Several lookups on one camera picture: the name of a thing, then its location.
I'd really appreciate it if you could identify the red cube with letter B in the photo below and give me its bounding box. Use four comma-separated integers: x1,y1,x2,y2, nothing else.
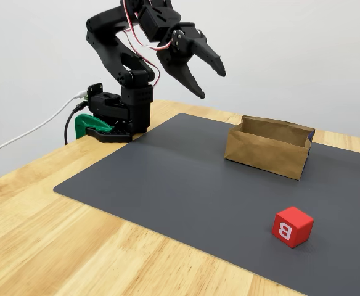
271,206,315,249

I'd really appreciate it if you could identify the brown paper box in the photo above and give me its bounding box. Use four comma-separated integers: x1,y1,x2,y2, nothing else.
224,115,316,181

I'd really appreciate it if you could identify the motor controller board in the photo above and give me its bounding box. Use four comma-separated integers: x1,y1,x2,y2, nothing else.
81,82,104,104

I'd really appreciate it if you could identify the dark grey mat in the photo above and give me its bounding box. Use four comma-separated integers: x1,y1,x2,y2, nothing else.
52,113,360,296

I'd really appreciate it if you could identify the green table clamp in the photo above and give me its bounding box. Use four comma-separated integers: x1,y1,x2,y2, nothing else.
74,113,113,139

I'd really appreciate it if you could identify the red white black servo cable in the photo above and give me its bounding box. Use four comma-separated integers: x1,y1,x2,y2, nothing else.
117,29,163,88
123,0,173,52

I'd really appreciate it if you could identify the black power cable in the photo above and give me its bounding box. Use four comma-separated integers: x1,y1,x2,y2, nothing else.
63,103,89,146

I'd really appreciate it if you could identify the white USB cable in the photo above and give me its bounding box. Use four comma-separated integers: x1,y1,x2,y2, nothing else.
0,90,88,158

